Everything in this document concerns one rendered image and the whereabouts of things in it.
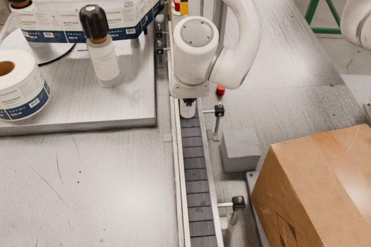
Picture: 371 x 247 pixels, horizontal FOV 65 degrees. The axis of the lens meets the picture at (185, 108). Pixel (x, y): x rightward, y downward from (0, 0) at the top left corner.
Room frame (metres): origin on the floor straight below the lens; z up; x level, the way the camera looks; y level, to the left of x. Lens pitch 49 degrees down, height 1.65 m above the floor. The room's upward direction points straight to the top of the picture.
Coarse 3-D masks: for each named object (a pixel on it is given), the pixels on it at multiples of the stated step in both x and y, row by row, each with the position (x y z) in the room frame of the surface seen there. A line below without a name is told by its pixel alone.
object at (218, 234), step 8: (200, 104) 0.61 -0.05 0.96; (200, 112) 0.57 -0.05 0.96; (200, 120) 0.54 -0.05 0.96; (200, 128) 0.51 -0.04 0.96; (208, 152) 0.43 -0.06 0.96; (208, 160) 0.40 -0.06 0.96; (208, 168) 0.38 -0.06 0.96; (208, 176) 0.36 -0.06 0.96; (208, 184) 0.34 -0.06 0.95; (216, 208) 0.27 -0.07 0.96; (216, 216) 0.25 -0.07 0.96; (216, 224) 0.23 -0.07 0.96; (216, 232) 0.22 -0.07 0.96; (216, 240) 0.20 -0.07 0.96
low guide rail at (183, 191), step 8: (176, 104) 0.65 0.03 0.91; (176, 112) 0.61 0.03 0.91; (176, 120) 0.58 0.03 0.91; (184, 184) 0.36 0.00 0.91; (184, 192) 0.33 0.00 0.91; (184, 200) 0.31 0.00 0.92; (184, 208) 0.29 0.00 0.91; (184, 216) 0.27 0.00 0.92; (184, 224) 0.25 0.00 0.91; (184, 232) 0.23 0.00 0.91
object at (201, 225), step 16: (176, 128) 0.57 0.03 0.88; (192, 128) 0.57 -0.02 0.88; (192, 144) 0.51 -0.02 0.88; (192, 160) 0.45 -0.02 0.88; (192, 176) 0.40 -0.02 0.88; (192, 192) 0.35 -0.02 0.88; (208, 192) 0.35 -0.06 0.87; (192, 208) 0.30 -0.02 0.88; (208, 208) 0.30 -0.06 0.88; (192, 224) 0.26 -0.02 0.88; (208, 224) 0.26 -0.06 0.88; (192, 240) 0.22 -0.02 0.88; (208, 240) 0.22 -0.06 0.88
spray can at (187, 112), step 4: (180, 100) 0.63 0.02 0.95; (180, 104) 0.63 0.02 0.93; (184, 104) 0.61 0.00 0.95; (192, 104) 0.62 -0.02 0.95; (180, 108) 0.63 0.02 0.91; (184, 108) 0.61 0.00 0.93; (188, 108) 0.61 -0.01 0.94; (192, 108) 0.62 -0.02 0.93; (180, 112) 0.63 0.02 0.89; (184, 112) 0.61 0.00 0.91; (188, 112) 0.61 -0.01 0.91; (192, 112) 0.62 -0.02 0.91; (184, 116) 0.61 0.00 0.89; (188, 116) 0.61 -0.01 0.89; (192, 116) 0.62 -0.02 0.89
